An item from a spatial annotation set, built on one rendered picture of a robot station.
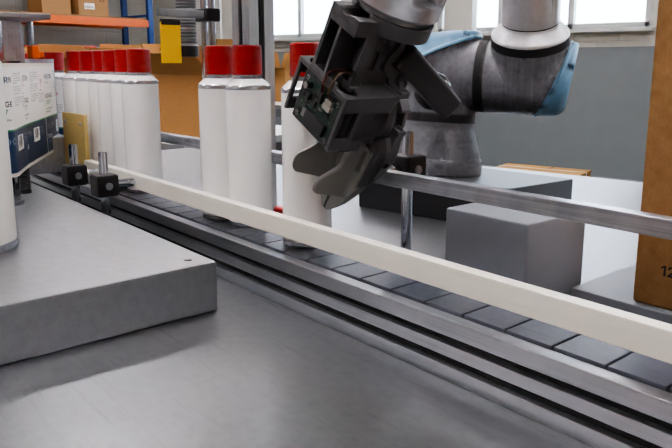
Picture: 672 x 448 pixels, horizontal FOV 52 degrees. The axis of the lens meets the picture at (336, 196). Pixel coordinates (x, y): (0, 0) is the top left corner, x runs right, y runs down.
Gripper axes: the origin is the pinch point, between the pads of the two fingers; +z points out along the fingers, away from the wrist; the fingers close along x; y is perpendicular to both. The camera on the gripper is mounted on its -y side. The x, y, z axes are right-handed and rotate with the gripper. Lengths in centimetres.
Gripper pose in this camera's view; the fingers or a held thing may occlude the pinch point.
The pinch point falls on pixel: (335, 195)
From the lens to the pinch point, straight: 68.8
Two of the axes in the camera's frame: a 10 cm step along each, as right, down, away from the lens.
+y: -7.7, 1.2, -6.3
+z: -3.2, 7.8, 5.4
